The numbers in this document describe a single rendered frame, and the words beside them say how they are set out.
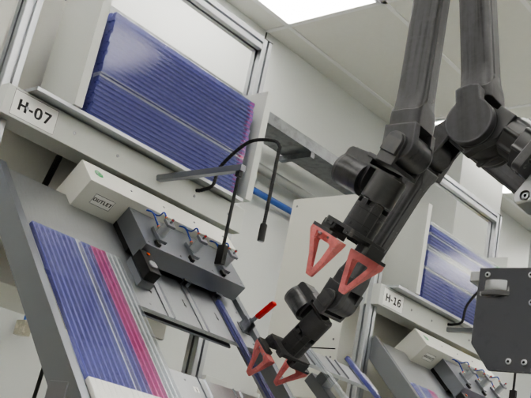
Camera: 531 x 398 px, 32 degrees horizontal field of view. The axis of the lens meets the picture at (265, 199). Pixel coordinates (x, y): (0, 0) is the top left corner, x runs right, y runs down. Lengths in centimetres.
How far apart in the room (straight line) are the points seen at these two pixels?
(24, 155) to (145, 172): 29
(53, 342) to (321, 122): 375
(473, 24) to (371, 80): 376
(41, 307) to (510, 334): 82
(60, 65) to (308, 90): 309
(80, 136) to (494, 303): 109
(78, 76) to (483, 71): 100
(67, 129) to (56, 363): 68
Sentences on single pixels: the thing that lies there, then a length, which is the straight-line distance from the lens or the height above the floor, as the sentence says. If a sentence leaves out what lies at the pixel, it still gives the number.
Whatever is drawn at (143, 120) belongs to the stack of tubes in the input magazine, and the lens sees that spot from 226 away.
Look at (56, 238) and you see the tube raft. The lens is 193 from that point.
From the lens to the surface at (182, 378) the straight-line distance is 188.
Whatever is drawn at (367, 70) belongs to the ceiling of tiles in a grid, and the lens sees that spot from 521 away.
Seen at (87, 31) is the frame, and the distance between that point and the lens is 222.
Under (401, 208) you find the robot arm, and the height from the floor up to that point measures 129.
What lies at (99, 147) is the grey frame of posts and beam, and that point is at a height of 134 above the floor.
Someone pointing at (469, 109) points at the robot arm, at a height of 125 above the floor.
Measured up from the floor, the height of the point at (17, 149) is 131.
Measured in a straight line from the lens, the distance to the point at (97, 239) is 208.
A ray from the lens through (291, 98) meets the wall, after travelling 508.
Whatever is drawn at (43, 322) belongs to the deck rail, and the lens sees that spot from 172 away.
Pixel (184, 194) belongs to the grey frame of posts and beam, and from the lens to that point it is 236.
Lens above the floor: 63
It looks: 18 degrees up
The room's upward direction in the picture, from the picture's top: 12 degrees clockwise
